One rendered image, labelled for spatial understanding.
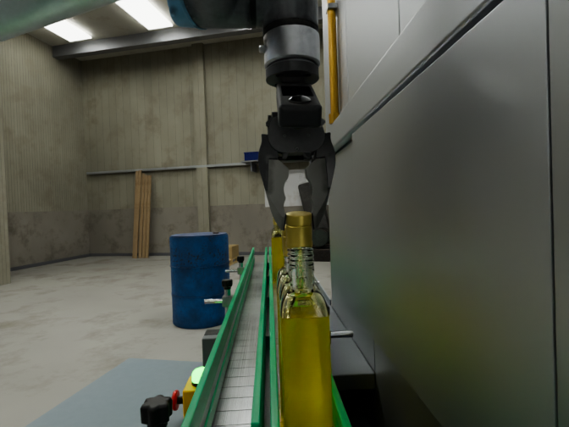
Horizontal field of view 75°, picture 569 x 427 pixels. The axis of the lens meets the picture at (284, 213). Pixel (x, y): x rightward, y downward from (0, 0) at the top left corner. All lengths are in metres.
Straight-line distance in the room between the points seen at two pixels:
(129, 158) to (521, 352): 10.95
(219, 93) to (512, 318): 9.99
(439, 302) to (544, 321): 0.13
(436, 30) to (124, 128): 11.00
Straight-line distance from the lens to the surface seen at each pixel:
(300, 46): 0.50
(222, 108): 10.04
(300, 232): 0.46
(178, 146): 10.36
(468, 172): 0.32
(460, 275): 0.34
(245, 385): 0.72
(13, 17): 0.45
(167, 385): 1.07
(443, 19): 0.40
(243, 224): 9.54
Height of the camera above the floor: 1.19
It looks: 1 degrees down
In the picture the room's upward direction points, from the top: 2 degrees counter-clockwise
